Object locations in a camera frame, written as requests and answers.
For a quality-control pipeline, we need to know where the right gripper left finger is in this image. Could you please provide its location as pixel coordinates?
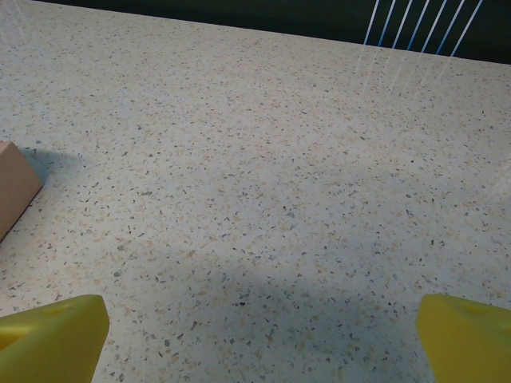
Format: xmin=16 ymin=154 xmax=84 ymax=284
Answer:
xmin=0 ymin=294 xmax=111 ymax=383

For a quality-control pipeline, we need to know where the orange paper box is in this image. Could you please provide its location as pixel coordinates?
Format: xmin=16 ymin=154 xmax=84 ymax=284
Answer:
xmin=0 ymin=140 xmax=44 ymax=243

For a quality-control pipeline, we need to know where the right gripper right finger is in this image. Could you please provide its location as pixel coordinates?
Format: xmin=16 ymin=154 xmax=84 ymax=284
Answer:
xmin=414 ymin=294 xmax=511 ymax=383

